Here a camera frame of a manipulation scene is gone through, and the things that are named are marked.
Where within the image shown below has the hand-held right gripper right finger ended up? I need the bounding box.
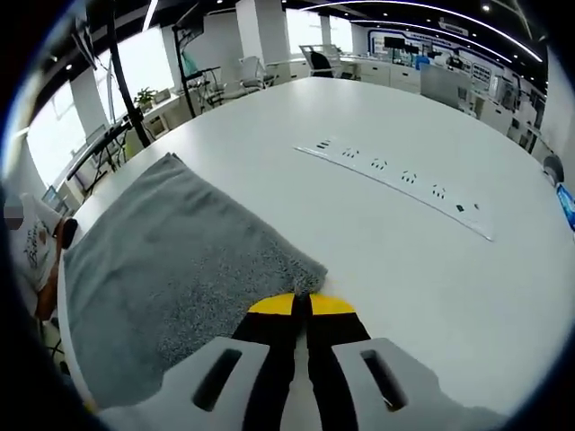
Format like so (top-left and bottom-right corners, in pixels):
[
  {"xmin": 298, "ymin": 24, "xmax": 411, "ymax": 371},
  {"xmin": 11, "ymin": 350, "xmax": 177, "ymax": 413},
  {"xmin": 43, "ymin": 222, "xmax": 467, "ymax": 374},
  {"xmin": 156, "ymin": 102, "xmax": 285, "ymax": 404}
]
[{"xmin": 301, "ymin": 294, "xmax": 509, "ymax": 431}]

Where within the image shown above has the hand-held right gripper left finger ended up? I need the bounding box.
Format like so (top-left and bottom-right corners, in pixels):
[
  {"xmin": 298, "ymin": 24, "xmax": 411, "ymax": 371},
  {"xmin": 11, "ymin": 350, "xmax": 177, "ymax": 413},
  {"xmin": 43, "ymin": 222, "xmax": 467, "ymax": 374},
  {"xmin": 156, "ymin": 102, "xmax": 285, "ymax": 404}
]
[{"xmin": 96, "ymin": 292, "xmax": 301, "ymax": 431}]

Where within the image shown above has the grey towel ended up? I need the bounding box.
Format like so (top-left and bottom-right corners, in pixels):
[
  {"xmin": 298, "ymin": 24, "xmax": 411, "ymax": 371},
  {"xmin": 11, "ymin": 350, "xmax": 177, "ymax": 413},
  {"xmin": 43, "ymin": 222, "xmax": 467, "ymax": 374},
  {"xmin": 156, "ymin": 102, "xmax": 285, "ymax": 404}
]
[{"xmin": 62, "ymin": 152, "xmax": 329, "ymax": 409}]

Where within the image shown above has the white table socket strip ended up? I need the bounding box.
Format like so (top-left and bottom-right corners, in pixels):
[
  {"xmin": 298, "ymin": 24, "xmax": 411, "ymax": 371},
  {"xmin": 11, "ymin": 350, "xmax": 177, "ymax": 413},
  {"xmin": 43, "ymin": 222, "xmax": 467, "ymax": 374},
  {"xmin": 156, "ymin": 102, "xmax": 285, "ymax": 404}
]
[{"xmin": 292, "ymin": 134, "xmax": 495, "ymax": 242}]

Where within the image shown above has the small black device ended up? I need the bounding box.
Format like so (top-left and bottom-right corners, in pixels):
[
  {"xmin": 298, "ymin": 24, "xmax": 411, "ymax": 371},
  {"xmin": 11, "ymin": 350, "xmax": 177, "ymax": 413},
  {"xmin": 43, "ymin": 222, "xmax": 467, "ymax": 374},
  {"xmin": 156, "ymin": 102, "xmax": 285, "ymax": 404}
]
[{"xmin": 60, "ymin": 218, "xmax": 79, "ymax": 251}]

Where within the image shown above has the person in white shirt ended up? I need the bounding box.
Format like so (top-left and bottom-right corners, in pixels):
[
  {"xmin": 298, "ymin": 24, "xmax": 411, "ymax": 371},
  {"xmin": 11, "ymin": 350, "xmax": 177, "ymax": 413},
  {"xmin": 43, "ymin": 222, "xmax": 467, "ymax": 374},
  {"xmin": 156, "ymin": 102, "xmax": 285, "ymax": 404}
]
[{"xmin": 8, "ymin": 192, "xmax": 68, "ymax": 294}]

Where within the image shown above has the blue packet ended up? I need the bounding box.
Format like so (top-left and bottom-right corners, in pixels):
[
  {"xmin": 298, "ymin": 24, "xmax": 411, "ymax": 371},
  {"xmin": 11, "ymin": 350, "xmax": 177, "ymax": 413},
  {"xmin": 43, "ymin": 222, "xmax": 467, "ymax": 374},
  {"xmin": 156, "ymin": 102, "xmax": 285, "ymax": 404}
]
[{"xmin": 555, "ymin": 182, "xmax": 575, "ymax": 233}]

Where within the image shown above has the black office chair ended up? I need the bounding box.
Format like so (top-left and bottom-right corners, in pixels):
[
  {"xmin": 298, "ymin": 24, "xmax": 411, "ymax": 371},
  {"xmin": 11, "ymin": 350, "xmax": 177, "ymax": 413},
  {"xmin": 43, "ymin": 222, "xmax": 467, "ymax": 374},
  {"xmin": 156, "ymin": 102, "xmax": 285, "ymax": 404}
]
[{"xmin": 309, "ymin": 49, "xmax": 336, "ymax": 79}]

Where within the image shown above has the white office chair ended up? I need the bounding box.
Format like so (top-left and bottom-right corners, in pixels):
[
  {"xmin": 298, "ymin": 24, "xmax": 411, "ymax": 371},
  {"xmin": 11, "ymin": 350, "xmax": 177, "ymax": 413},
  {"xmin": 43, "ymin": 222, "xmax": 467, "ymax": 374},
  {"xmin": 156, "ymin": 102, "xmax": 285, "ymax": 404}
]
[{"xmin": 237, "ymin": 56, "xmax": 276, "ymax": 93}]

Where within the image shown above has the grey panel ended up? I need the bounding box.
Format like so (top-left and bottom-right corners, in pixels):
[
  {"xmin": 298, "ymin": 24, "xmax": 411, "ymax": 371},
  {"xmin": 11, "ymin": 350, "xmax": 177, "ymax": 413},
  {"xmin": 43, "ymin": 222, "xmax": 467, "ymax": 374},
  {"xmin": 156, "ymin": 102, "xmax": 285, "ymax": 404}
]
[{"xmin": 420, "ymin": 65, "xmax": 473, "ymax": 110}]

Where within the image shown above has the small potted plant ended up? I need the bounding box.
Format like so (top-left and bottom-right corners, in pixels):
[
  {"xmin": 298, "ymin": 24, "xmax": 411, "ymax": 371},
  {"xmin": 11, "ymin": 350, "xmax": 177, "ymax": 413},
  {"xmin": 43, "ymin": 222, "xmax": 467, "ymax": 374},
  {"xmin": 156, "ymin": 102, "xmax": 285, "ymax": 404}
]
[{"xmin": 133, "ymin": 87, "xmax": 159, "ymax": 113}]

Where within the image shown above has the black tripod stand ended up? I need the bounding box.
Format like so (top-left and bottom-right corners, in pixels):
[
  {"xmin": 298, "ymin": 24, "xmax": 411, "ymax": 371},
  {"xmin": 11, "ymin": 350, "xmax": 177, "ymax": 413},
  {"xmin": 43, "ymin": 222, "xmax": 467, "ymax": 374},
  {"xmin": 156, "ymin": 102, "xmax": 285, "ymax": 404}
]
[{"xmin": 66, "ymin": 0, "xmax": 153, "ymax": 198}]

